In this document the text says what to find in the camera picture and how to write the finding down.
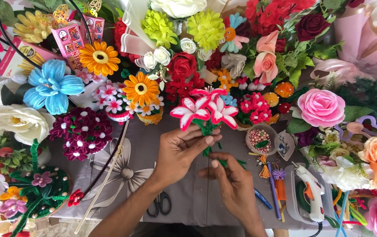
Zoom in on person's left hand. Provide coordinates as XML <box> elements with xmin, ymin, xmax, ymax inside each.
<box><xmin>152</xmin><ymin>124</ymin><xmax>224</xmax><ymax>192</ymax></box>

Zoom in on person's right hand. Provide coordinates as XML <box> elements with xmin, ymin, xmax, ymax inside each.
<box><xmin>198</xmin><ymin>152</ymin><xmax>259</xmax><ymax>228</ymax></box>

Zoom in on green pipe cleaner piece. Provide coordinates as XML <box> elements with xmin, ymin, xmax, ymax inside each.
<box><xmin>217</xmin><ymin>158</ymin><xmax>247</xmax><ymax>169</ymax></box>

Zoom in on pink white pipe-cleaner lily bunch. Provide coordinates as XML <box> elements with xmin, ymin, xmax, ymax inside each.
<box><xmin>170</xmin><ymin>87</ymin><xmax>240</xmax><ymax>157</ymax></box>

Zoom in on orange tassel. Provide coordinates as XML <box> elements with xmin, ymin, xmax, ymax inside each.
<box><xmin>258</xmin><ymin>155</ymin><xmax>272</xmax><ymax>179</ymax></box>

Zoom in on purple pencil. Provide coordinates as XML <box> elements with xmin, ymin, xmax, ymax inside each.
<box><xmin>267</xmin><ymin>162</ymin><xmax>282</xmax><ymax>220</ymax></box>

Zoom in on purple pompom orange pipe cleaners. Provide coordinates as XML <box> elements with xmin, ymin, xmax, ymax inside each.
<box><xmin>271</xmin><ymin>169</ymin><xmax>288</xmax><ymax>202</ymax></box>

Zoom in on grey cloth with bow print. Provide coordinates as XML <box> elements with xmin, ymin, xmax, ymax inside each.
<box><xmin>48</xmin><ymin>115</ymin><xmax>309</xmax><ymax>228</ymax></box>

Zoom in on yellow pot of white daisies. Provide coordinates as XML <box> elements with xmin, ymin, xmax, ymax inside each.
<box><xmin>125</xmin><ymin>95</ymin><xmax>165</xmax><ymax>126</ymax></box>

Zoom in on black scissors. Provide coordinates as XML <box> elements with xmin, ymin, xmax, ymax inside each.
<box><xmin>146</xmin><ymin>191</ymin><xmax>172</xmax><ymax>218</ymax></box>

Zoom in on clear cup of pink beads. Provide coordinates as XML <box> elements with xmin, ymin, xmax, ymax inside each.
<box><xmin>245</xmin><ymin>124</ymin><xmax>280</xmax><ymax>155</ymax></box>

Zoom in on clear plastic container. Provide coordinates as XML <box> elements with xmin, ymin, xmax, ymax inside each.
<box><xmin>285</xmin><ymin>164</ymin><xmax>336</xmax><ymax>226</ymax></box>

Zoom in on white heart-shaped dish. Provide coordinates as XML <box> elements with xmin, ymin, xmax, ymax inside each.
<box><xmin>276</xmin><ymin>130</ymin><xmax>296</xmax><ymax>162</ymax></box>

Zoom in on green tape roll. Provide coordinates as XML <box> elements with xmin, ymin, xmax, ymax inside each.
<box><xmin>295</xmin><ymin>181</ymin><xmax>318</xmax><ymax>213</ymax></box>

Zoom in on orange gerbera flower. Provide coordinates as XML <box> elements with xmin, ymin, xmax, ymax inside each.
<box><xmin>122</xmin><ymin>71</ymin><xmax>161</xmax><ymax>107</ymax></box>
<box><xmin>78</xmin><ymin>41</ymin><xmax>121</xmax><ymax>77</ymax></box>

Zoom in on white hot glue gun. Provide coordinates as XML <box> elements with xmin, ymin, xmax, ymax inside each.
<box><xmin>291</xmin><ymin>161</ymin><xmax>326</xmax><ymax>223</ymax></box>

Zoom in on white ribbon-wrapped stick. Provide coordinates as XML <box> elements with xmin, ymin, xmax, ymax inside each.
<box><xmin>74</xmin><ymin>120</ymin><xmax>130</xmax><ymax>235</ymax></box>

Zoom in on basket of red pink flowers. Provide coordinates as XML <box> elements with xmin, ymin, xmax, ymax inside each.
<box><xmin>234</xmin><ymin>92</ymin><xmax>275</xmax><ymax>131</ymax></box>

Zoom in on pot of pink white flowers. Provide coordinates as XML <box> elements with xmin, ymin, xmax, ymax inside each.
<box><xmin>91</xmin><ymin>80</ymin><xmax>135</xmax><ymax>123</ymax></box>

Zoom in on maroon pipe-cleaner flower bouquet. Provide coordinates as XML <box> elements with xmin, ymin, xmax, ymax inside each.
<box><xmin>49</xmin><ymin>107</ymin><xmax>114</xmax><ymax>162</ymax></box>

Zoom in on white fabric flower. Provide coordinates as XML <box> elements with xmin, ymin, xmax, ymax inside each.
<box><xmin>318</xmin><ymin>156</ymin><xmax>374</xmax><ymax>192</ymax></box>

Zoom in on small red pipe-cleaner flower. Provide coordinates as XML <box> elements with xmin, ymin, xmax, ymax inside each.
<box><xmin>67</xmin><ymin>189</ymin><xmax>84</xmax><ymax>207</ymax></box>

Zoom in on large pink rose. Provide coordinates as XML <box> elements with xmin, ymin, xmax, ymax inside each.
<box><xmin>297</xmin><ymin>88</ymin><xmax>346</xmax><ymax>128</ymax></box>

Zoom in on salmon pink rose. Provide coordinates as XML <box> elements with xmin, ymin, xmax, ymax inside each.
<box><xmin>253</xmin><ymin>30</ymin><xmax>280</xmax><ymax>85</ymax></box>

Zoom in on lime green chrysanthemum flower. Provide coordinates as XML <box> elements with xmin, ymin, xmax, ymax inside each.
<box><xmin>186</xmin><ymin>9</ymin><xmax>226</xmax><ymax>52</ymax></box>
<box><xmin>141</xmin><ymin>9</ymin><xmax>179</xmax><ymax>49</ymax></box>

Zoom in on orange-faced pipe-cleaner flower doll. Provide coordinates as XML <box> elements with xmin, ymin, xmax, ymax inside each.
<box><xmin>219</xmin><ymin>12</ymin><xmax>250</xmax><ymax>53</ymax></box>

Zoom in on green pipe-cleaner flower basket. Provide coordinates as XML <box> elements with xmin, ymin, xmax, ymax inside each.
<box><xmin>0</xmin><ymin>138</ymin><xmax>74</xmax><ymax>237</ymax></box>

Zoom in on blue pipe-cleaner flower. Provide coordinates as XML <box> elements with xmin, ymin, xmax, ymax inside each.
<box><xmin>23</xmin><ymin>59</ymin><xmax>85</xmax><ymax>116</ymax></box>

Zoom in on purple pipe-cleaner heart glasses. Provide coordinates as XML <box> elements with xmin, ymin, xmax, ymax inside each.
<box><xmin>335</xmin><ymin>115</ymin><xmax>377</xmax><ymax>141</ymax></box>

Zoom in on pink printed carton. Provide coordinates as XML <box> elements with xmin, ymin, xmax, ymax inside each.
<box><xmin>50</xmin><ymin>22</ymin><xmax>86</xmax><ymax>70</ymax></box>
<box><xmin>80</xmin><ymin>14</ymin><xmax>105</xmax><ymax>45</ymax></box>

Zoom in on large cream white rose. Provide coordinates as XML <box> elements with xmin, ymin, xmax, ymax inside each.
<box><xmin>0</xmin><ymin>104</ymin><xmax>56</xmax><ymax>146</ymax></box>

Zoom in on dark red rose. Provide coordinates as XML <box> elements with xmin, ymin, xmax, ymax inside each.
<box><xmin>295</xmin><ymin>13</ymin><xmax>331</xmax><ymax>43</ymax></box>

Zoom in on pink box of sticks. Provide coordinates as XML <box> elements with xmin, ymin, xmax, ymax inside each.
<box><xmin>0</xmin><ymin>36</ymin><xmax>64</xmax><ymax>78</ymax></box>

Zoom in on yellow chrysanthemum flower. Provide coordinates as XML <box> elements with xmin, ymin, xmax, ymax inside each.
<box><xmin>13</xmin><ymin>10</ymin><xmax>54</xmax><ymax>44</ymax></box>

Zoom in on pink wrapped bouquet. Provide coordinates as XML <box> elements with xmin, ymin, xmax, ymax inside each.
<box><xmin>310</xmin><ymin>0</ymin><xmax>377</xmax><ymax>83</ymax></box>

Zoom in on black cable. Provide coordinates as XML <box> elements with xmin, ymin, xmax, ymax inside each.
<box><xmin>0</xmin><ymin>0</ymin><xmax>128</xmax><ymax>201</ymax></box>

